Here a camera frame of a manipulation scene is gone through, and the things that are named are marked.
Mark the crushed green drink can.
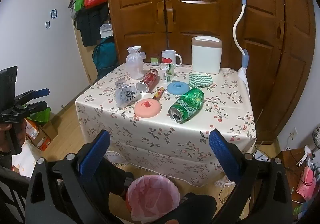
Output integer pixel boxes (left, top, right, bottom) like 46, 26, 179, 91
168, 88, 205, 123

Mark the person's right leg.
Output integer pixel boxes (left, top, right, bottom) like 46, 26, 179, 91
171, 192, 217, 224

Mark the orange pen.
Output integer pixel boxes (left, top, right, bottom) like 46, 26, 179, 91
153, 87, 165, 100

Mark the red drink can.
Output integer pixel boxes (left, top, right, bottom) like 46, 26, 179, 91
136, 69, 160, 93

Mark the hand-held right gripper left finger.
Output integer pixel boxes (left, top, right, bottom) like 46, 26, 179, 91
25, 129, 112, 224

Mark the cardboard box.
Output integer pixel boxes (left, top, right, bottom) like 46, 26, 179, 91
25, 119, 59, 152

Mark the white container with brown lid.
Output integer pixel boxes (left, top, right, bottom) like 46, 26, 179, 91
191, 36, 223, 74

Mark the grey hanging bag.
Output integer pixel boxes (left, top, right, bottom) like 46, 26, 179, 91
68, 0, 78, 18

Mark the white bag with orange print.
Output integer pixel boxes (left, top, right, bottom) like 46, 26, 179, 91
11, 139, 46, 180

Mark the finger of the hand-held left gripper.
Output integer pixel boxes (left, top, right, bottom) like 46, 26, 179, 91
14, 88, 50, 104
5, 101, 48, 120

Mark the person's leg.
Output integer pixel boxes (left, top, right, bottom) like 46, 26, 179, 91
171, 192, 217, 224
60, 156, 135, 224

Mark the green white zigzag cloth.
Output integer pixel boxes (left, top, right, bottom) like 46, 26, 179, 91
188, 74, 213, 88

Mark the teal backpack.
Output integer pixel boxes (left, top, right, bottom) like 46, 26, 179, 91
92, 36, 118, 80

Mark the person's left hand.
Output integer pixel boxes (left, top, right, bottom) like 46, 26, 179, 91
0, 125, 12, 155

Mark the floral tablecloth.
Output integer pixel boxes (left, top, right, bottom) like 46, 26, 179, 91
75, 62, 257, 187

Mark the white green carton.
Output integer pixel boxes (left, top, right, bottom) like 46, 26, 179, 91
162, 64, 175, 82

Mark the pink silicone lid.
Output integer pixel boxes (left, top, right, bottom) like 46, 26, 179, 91
134, 99, 163, 118

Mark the knotted clear plastic bag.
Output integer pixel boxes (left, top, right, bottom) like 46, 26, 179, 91
126, 46, 146, 80

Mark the person's left leg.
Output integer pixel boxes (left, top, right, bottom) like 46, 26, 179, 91
60, 156, 135, 224

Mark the trash bin with pink bag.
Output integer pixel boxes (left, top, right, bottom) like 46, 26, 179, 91
125, 175, 181, 223

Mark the dark wooden side table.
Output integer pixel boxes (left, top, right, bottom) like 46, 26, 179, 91
274, 147, 320, 224

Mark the dark hanging clothing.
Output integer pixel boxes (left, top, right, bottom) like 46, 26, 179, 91
74, 4, 110, 47

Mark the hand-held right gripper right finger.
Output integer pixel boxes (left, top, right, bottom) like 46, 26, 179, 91
209, 128, 293, 224

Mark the white mug with red print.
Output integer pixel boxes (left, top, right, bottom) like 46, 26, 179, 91
162, 50, 182, 67

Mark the pink cloth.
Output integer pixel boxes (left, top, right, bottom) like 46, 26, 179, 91
296, 166, 317, 201

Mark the green plastic basket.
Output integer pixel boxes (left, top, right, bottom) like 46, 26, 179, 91
26, 107, 52, 124

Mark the light wooden door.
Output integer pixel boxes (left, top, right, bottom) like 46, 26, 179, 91
69, 0, 118, 87

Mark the crumpled clear plastic bottle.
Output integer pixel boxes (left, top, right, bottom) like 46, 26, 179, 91
114, 77, 142, 108

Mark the blue silicone lid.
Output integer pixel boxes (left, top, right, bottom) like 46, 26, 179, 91
167, 82, 192, 95

